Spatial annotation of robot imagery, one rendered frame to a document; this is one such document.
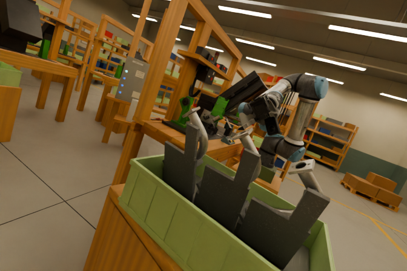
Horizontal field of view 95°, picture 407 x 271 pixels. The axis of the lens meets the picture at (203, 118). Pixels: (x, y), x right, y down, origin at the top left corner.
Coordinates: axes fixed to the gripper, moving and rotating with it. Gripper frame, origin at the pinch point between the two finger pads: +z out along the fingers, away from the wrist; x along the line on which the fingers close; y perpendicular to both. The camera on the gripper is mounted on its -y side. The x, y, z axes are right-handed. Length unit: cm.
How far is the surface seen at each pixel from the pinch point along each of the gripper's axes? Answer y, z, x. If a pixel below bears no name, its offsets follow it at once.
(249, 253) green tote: -19.9, 31.0, -2.1
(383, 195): -441, -567, -3
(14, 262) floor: -12, 56, -141
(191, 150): 3.5, 17.2, -16.5
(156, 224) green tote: -10.3, 32.5, -28.4
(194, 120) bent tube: 11.3, 13.6, -12.3
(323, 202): -16.1, 21.0, 14.1
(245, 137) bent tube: 0.5, 13.2, 0.9
